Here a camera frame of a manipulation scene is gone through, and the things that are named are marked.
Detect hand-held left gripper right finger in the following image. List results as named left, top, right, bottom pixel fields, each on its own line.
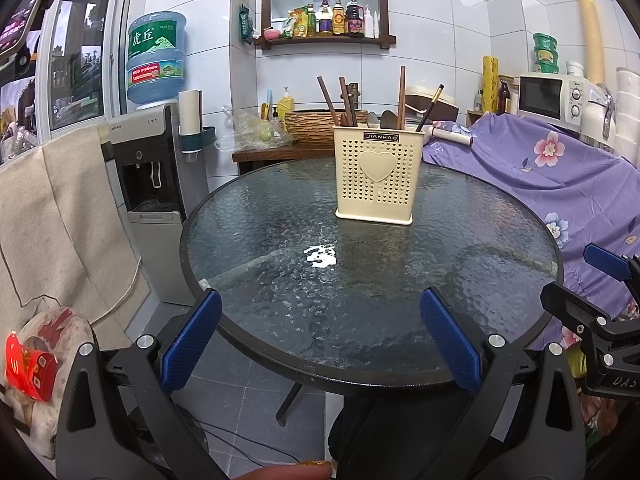
left=419, top=287, right=588, bottom=480

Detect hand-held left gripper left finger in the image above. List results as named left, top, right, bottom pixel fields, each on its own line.
left=55, top=287, right=225, bottom=480

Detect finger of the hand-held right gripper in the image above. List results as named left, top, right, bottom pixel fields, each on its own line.
left=540, top=282, right=613, bottom=346
left=584, top=243, right=640, bottom=291

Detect cream plastic utensil holder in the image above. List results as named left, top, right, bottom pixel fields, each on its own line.
left=333, top=125, right=427, bottom=226

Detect black chopstick with gold band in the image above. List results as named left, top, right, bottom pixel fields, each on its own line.
left=415, top=84, right=446, bottom=133

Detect person's left hand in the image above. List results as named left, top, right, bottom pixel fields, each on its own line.
left=232, top=461, right=335, bottom=480

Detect person's black pants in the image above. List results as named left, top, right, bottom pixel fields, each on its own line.
left=327, top=392, right=453, bottom=480

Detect white red cushion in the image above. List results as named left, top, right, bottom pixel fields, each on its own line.
left=0, top=307, right=98, bottom=461

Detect purple floral cloth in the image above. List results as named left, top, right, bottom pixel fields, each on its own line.
left=422, top=112, right=640, bottom=351

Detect round glass table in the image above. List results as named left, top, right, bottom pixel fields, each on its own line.
left=180, top=157, right=565, bottom=426

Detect red box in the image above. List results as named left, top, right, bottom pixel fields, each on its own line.
left=4, top=330, right=60, bottom=403

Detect white microwave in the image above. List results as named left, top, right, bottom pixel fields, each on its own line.
left=516, top=73, right=593, bottom=128

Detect beige cloth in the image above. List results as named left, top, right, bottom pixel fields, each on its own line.
left=0, top=125, right=151, bottom=326

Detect teal cup holder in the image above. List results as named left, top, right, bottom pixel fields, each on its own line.
left=179, top=126, right=216, bottom=163

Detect white printed roll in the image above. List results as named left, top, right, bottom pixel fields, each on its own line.
left=425, top=127, right=473, bottom=147

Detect wooden cabinet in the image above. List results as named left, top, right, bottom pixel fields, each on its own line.
left=232, top=140, right=336, bottom=171

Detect yellow package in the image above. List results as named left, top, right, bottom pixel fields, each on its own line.
left=482, top=56, right=501, bottom=113

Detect clear plastic bag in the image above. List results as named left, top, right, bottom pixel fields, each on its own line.
left=215, top=105, right=293, bottom=151

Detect grey water dispenser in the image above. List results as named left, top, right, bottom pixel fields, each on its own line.
left=100, top=102, right=211, bottom=306

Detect brown white rice cooker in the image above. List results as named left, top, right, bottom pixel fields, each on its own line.
left=405, top=85, right=460, bottom=123

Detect beige rolled mat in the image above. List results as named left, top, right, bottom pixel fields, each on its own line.
left=575, top=0, right=606, bottom=83

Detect white paper cup stack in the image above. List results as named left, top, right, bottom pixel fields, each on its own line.
left=178, top=89, right=202, bottom=137

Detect wicker basin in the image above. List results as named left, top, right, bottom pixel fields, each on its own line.
left=284, top=109, right=368, bottom=141

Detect yellow soap pump bottle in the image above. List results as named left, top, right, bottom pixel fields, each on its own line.
left=276, top=86, right=296, bottom=120

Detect cluttered shelf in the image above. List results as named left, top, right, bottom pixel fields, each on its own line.
left=0, top=75, right=43, bottom=166

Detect blue water bottle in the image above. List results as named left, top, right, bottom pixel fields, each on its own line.
left=125, top=11, right=188, bottom=111

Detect aluminium framed window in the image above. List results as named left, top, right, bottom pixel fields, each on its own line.
left=37, top=0, right=133, bottom=133

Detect green hanging packet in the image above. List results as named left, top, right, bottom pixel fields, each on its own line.
left=239, top=4, right=256, bottom=46

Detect wooden framed mirror shelf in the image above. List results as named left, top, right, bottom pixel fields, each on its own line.
left=254, top=0, right=397, bottom=51

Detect yellow seasoning packet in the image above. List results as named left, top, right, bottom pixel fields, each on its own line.
left=285, top=7, right=308, bottom=38

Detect dark soy sauce bottle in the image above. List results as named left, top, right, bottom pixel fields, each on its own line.
left=345, top=0, right=365, bottom=37

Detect white cable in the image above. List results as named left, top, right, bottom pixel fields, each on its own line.
left=90, top=255, right=143, bottom=326

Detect black floor cable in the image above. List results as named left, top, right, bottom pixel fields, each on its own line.
left=170, top=410, right=331, bottom=476

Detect thin dark cable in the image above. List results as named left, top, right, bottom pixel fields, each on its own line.
left=0, top=245, right=66, bottom=311

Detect smartphone on mount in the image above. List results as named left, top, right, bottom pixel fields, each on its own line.
left=0, top=0, right=56, bottom=56

